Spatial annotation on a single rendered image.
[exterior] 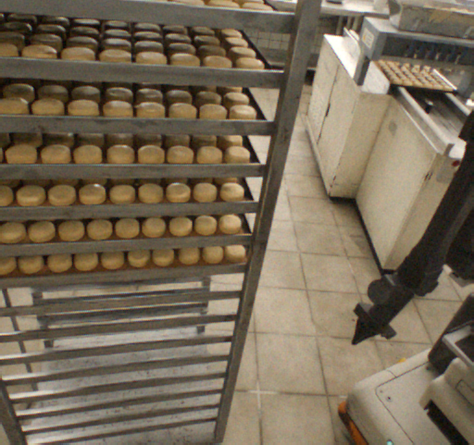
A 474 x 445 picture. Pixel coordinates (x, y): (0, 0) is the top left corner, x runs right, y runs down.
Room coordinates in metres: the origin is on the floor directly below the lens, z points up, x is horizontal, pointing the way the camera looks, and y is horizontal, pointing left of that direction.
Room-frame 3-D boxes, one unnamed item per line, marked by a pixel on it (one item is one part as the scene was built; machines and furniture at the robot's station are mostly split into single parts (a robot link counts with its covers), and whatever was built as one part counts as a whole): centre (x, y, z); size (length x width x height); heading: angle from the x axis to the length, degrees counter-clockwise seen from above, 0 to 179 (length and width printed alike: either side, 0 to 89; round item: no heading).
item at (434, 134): (2.72, -0.81, 0.87); 2.01 x 0.03 x 0.07; 5
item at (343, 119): (3.10, -0.92, 0.42); 1.28 x 0.72 x 0.84; 5
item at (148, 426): (0.63, 0.24, 0.24); 0.64 x 0.03 x 0.03; 107
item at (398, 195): (2.12, -1.01, 0.45); 0.70 x 0.34 x 0.90; 5
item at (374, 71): (3.08, -0.71, 0.88); 1.28 x 0.01 x 0.07; 5
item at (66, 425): (0.63, 0.24, 0.33); 0.64 x 0.03 x 0.03; 107
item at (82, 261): (0.65, 0.32, 0.96); 0.05 x 0.05 x 0.02
